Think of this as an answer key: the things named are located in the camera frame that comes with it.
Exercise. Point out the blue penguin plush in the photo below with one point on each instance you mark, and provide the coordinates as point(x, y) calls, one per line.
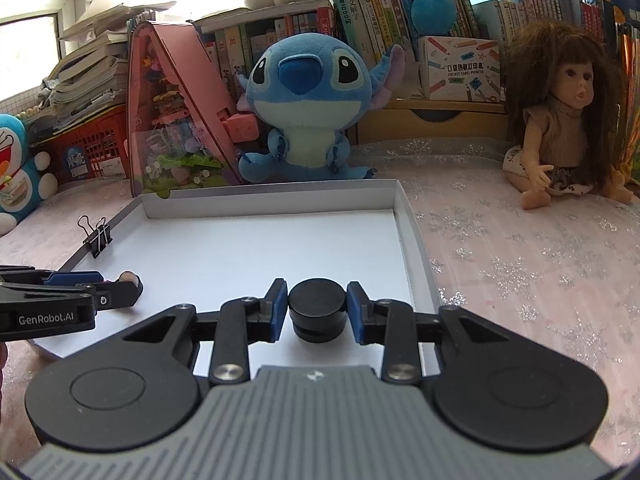
point(433, 17)

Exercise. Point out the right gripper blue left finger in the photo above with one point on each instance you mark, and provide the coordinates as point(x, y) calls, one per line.
point(277, 304)

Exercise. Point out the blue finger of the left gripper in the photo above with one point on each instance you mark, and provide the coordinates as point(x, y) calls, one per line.
point(74, 278)

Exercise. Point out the grey cardboard box lid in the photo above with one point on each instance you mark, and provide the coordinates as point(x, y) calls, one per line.
point(207, 246)

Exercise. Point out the wooden drawer shelf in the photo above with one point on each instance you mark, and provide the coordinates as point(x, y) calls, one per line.
point(404, 119)

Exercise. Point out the brown haired baby doll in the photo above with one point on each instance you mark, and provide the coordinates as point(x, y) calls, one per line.
point(562, 96)

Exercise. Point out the pink triangular toy house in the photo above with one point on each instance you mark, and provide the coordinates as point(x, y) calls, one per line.
point(182, 122)

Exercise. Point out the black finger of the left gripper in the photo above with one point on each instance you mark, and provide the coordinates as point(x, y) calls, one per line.
point(117, 295)

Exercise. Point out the blue Stitch plush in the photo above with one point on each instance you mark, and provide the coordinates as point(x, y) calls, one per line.
point(309, 88)

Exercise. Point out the pink snowflake tablecloth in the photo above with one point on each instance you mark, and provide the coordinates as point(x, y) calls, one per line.
point(565, 276)

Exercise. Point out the stack of books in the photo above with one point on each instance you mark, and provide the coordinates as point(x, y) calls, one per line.
point(94, 75)

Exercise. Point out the white pencil printed box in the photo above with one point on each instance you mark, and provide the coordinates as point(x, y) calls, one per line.
point(460, 69)

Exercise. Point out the red plastic crate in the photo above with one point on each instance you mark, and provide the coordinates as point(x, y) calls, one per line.
point(96, 148)

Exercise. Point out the black binder clip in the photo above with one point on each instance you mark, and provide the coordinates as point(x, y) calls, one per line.
point(98, 236)

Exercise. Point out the row of upright books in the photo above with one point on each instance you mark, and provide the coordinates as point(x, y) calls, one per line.
point(238, 38)

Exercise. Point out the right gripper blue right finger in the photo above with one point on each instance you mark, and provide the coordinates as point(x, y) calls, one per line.
point(357, 304)

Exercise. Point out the Doraemon plush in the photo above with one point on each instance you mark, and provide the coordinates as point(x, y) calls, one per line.
point(25, 179)

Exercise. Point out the black small round cap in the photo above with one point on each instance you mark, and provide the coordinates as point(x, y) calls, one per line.
point(319, 336)

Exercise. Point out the brown walnut shaped toy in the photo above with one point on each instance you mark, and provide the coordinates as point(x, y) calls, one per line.
point(128, 276)

